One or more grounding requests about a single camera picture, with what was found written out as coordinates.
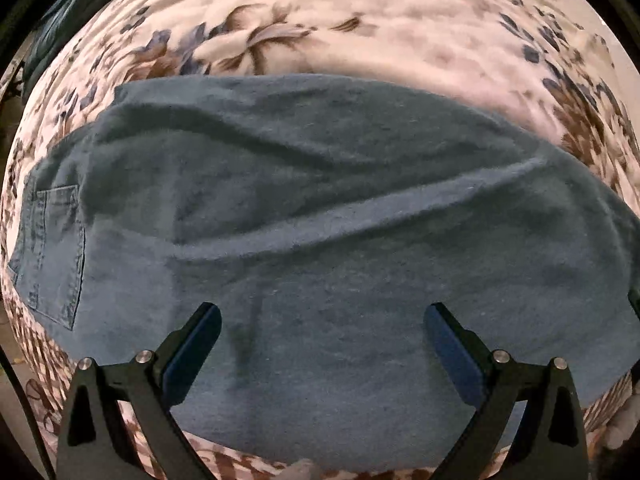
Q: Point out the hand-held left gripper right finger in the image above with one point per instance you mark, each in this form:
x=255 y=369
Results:
x=455 y=355

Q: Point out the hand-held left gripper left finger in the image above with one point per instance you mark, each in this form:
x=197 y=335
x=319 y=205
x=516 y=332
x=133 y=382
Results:
x=192 y=355

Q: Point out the blue denim pants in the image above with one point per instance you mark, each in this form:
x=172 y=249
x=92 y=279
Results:
x=320 y=220

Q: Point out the brown checkered bed sheet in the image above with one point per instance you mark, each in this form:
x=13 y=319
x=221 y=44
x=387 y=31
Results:
x=45 y=360

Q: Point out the floral blanket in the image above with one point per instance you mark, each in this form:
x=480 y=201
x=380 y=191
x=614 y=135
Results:
x=350 y=15

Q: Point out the teal folded quilt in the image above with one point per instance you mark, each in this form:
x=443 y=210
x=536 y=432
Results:
x=65 y=15

